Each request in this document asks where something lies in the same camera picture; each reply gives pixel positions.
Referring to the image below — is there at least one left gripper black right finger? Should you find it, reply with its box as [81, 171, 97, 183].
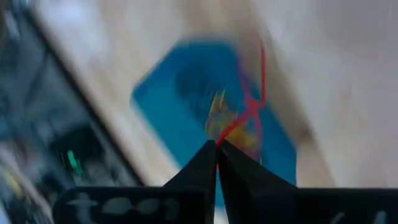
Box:
[218, 139, 298, 224]

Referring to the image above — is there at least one yellow rubber band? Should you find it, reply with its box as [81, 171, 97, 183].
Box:
[204, 89, 261, 153]

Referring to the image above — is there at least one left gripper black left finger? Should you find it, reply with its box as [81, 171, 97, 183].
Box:
[162, 139, 218, 224]

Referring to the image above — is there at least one teal plastic bin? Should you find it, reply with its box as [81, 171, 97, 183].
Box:
[129, 39, 299, 208]

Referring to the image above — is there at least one red rubber band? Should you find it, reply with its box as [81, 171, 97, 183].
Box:
[215, 39, 267, 162]

